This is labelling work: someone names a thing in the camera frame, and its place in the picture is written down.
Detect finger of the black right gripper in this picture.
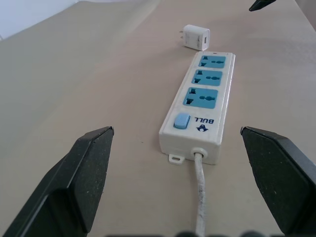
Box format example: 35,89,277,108
248,0,277,12

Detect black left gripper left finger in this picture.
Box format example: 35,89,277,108
0,126,115,237

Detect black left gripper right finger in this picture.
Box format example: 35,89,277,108
240,126,316,237

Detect white USB charger plug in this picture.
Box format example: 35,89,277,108
179,24,210,52

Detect white power strip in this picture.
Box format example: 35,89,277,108
158,51,236,165

